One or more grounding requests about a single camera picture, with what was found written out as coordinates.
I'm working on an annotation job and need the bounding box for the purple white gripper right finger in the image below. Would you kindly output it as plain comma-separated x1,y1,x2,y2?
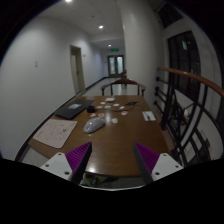
133,143,182,184

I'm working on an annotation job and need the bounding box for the green exit sign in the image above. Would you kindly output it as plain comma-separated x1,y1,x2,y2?
111,48,119,52

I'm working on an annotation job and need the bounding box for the black cable bundle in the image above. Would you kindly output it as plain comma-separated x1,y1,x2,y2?
118,100,140,112

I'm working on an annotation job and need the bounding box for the grey computer mouse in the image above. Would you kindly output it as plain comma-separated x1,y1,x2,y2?
83,117,106,134

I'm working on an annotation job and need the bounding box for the white notepad with pen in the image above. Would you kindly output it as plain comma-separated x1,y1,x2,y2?
142,111,156,121

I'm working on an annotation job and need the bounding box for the white side door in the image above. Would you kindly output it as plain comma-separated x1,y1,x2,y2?
70,45,85,94

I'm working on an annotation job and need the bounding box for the white oval disc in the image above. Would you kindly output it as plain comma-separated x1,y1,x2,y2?
111,118,118,124

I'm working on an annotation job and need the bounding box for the double glass door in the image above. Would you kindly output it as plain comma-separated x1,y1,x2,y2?
108,55,124,76

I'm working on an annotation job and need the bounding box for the wooden stair handrail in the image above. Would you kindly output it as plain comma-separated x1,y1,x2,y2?
156,67,224,98

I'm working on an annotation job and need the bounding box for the black metal railing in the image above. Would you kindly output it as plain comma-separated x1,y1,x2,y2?
154,74,224,167

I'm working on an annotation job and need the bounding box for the white card at far end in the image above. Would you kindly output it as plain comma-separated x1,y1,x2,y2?
105,97,115,102

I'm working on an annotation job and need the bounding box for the wooden chair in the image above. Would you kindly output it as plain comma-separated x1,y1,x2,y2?
101,78,146,96

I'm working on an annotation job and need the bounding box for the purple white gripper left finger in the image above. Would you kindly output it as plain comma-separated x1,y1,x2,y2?
41,142,92,184

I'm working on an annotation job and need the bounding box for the small black box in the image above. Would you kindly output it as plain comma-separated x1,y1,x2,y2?
87,106,95,113

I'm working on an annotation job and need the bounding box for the light patterned mouse pad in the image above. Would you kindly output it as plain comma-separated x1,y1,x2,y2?
33,119,77,149

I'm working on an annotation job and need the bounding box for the black laptop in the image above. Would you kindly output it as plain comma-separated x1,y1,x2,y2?
54,99,94,120

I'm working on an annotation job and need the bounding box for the round white pink disc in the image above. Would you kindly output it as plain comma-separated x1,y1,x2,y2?
121,111,128,116

